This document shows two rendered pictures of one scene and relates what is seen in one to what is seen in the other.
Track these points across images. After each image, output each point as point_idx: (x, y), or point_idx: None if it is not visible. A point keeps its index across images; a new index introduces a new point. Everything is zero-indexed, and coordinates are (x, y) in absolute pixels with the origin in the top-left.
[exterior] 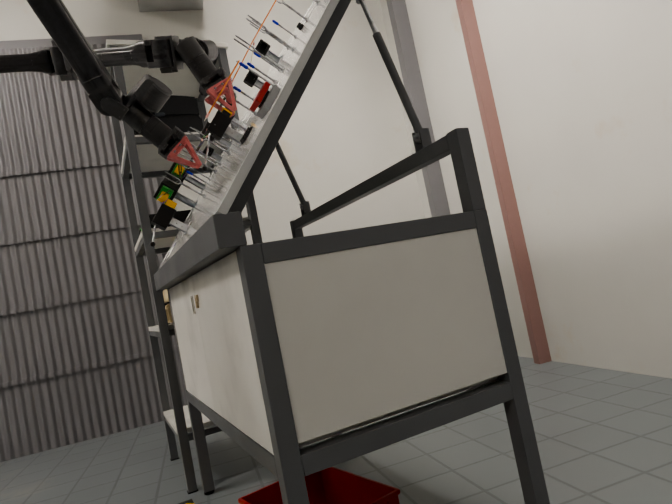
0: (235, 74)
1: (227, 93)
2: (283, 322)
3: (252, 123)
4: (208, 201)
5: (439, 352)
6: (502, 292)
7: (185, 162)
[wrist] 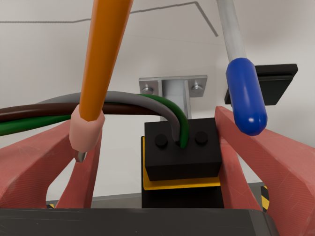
0: (111, 70)
1: (47, 169)
2: None
3: (140, 25)
4: (138, 168)
5: None
6: None
7: None
